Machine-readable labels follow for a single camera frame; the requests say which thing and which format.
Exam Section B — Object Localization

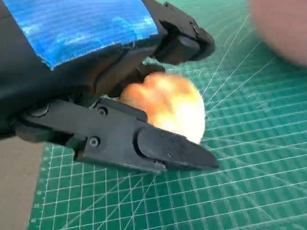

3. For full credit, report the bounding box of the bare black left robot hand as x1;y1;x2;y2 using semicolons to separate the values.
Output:
0;0;220;173

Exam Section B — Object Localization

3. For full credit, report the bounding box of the round toy bread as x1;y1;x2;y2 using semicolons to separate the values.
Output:
118;72;206;144

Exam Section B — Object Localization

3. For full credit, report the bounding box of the pink bowl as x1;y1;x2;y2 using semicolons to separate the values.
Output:
248;0;307;67

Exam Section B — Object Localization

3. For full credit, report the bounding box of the green cutting mat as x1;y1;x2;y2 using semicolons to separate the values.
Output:
28;9;307;230

